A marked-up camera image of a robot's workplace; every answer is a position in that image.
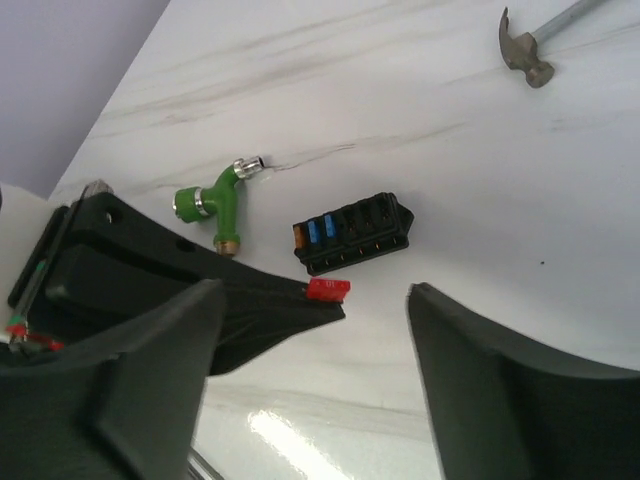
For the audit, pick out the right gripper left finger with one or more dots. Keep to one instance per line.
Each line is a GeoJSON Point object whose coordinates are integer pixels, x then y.
{"type": "Point", "coordinates": [120, 405]}

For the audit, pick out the black fuse box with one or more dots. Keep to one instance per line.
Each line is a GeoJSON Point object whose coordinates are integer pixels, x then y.
{"type": "Point", "coordinates": [367, 229]}

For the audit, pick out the blue blade fuse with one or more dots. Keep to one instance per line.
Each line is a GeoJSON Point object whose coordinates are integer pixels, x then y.
{"type": "Point", "coordinates": [313, 232]}
{"type": "Point", "coordinates": [330, 227]}

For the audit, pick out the green plastic tap fitting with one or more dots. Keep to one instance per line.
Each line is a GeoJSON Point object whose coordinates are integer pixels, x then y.
{"type": "Point", "coordinates": [196, 204]}

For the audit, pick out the orange blade fuse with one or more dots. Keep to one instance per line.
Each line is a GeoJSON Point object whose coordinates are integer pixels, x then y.
{"type": "Point", "coordinates": [299, 237]}

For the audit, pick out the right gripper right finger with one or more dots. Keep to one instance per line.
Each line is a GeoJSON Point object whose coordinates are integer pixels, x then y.
{"type": "Point", "coordinates": [505, 406]}

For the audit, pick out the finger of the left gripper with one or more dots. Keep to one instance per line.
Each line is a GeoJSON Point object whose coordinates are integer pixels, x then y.
{"type": "Point", "coordinates": [110, 263]}

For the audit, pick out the red blade fuse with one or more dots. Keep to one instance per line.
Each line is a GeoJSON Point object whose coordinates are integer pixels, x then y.
{"type": "Point", "coordinates": [327, 290]}

